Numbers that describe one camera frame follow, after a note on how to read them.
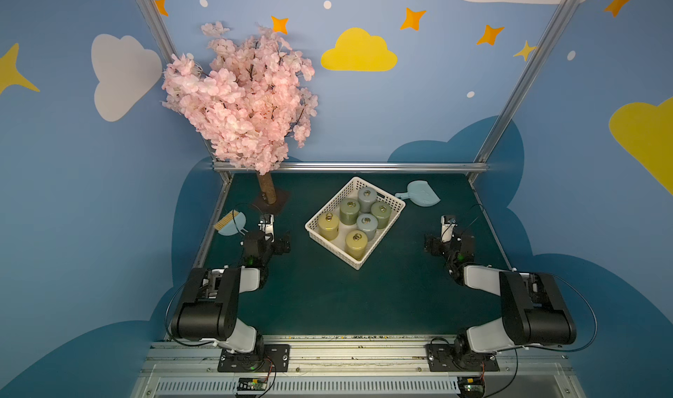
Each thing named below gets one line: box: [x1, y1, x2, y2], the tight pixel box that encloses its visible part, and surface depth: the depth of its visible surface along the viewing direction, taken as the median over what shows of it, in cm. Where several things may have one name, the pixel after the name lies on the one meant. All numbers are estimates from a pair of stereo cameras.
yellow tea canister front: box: [345, 229, 369, 261], surface depth 92 cm
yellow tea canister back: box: [318, 212, 340, 241], surface depth 98 cm
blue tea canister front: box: [356, 213, 378, 242], surface depth 98 cm
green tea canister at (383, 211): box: [370, 201, 392, 229], surface depth 101 cm
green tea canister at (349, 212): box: [339, 198, 361, 226], surface depth 103 cm
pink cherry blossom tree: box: [162, 21, 319, 206], surface depth 73 cm
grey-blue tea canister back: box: [357, 186, 378, 213], surface depth 106 cm
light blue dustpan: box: [395, 180, 441, 207], surface depth 117 cm
